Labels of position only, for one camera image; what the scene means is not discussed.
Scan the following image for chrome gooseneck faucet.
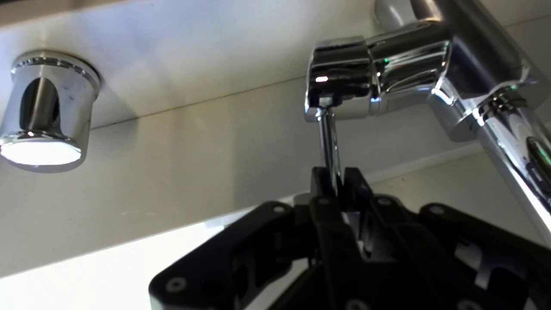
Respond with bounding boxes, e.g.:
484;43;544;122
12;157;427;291
372;0;551;238

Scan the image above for chrome round counter button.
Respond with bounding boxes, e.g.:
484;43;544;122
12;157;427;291
0;48;105;174

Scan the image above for chrome faucet lever handle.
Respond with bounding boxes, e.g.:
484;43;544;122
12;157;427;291
301;21;453;186

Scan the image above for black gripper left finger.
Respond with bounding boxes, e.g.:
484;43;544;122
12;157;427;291
146;165;370;310

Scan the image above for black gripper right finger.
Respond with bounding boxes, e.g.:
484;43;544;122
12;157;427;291
341;165;551;310

